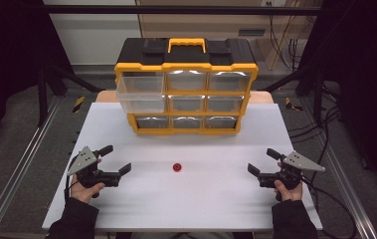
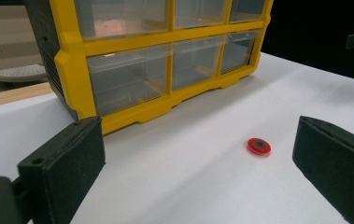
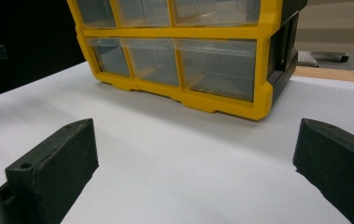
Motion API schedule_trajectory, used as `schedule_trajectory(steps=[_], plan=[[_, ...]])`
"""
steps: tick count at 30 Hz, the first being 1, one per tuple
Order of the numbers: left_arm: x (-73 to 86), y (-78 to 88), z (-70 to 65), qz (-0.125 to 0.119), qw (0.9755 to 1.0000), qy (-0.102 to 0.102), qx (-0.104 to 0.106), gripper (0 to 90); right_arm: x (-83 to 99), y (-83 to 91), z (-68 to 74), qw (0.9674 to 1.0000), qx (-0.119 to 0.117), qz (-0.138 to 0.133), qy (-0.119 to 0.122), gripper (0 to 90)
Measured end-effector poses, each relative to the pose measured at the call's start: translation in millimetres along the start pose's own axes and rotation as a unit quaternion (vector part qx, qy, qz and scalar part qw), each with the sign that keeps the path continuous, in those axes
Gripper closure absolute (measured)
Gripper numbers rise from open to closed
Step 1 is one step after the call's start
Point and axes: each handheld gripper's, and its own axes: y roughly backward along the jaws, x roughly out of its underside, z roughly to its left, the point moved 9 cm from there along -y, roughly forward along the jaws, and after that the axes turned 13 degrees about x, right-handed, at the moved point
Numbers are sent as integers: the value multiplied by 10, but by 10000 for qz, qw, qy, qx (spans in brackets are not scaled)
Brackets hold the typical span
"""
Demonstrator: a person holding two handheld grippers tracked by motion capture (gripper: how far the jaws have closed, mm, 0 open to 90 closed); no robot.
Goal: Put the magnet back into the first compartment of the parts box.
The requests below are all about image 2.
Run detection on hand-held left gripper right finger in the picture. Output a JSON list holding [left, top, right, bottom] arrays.
[[291, 115, 354, 224]]

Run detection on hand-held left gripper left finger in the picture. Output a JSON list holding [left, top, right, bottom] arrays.
[[17, 116, 106, 224]]

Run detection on red washer with grey centre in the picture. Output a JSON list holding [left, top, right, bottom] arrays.
[[246, 136, 273, 156]]

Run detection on yellow and black drawer cabinet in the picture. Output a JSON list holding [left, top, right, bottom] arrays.
[[23, 0, 275, 135]]

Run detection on grey perforated round stool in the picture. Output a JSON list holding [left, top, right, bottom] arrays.
[[0, 63, 49, 84]]

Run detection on rows of clear plastic drawers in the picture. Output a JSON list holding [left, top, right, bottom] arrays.
[[74, 0, 266, 118]]

